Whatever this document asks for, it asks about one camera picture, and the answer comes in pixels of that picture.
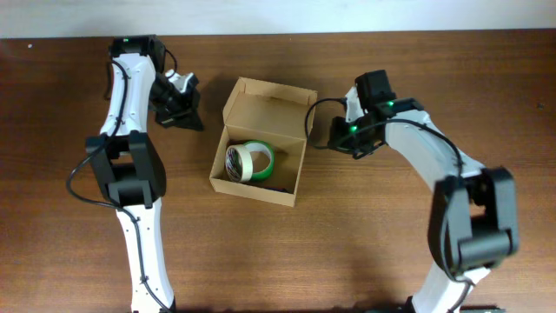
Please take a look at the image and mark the black cable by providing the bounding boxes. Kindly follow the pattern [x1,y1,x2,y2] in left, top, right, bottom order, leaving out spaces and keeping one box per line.
[65,47,179,313]
[303,97,477,313]

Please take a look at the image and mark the green tape roll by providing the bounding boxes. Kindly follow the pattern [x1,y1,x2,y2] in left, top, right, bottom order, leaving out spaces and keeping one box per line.
[244,140,275,182]

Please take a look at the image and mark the brown cardboard box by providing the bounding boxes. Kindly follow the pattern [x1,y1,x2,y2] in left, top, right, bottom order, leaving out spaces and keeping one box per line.
[209,77,317,207]

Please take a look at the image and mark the black silver marker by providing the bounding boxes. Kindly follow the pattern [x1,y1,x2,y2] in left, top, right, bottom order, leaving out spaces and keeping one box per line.
[264,187,290,193]

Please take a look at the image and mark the left black cable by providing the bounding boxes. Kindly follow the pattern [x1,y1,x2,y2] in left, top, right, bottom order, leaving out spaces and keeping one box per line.
[65,47,179,313]

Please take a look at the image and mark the right black cable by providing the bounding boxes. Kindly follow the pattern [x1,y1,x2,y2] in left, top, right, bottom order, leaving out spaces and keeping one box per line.
[303,97,477,313]

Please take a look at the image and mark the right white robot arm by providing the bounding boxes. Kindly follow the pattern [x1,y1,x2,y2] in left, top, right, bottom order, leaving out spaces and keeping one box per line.
[327,70,520,312]

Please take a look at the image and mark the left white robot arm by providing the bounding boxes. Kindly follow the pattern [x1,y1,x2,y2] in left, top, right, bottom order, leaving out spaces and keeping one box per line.
[86,35,203,312]

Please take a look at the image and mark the cream masking tape roll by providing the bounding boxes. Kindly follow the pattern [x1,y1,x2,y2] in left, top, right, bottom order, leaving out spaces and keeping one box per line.
[225,144,254,183]

